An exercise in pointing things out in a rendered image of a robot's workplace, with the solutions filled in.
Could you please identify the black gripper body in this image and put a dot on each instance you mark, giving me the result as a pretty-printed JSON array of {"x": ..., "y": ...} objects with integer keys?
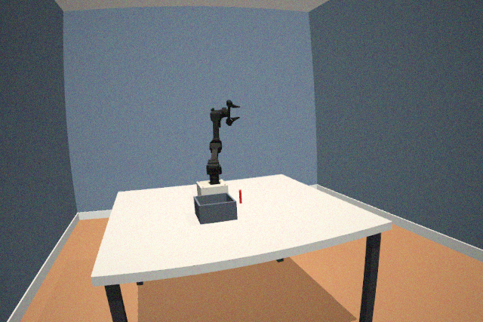
[{"x": 226, "y": 113}]

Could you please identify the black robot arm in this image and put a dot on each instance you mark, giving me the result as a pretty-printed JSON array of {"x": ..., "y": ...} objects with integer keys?
[{"x": 213, "y": 167}]

